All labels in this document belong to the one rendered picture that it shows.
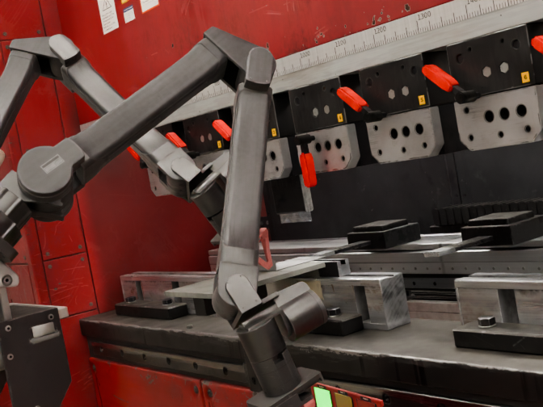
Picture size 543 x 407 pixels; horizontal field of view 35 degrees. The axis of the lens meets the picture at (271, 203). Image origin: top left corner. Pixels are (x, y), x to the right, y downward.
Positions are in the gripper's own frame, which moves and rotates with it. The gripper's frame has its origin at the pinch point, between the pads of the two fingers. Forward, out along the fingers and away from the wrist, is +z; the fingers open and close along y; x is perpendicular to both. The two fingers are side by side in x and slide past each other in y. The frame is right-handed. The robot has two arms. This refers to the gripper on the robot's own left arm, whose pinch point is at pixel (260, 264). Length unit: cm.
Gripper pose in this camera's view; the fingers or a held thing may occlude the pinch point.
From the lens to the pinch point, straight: 169.5
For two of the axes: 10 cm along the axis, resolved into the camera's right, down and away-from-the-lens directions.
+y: -5.9, 0.7, 8.0
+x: -5.9, 6.4, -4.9
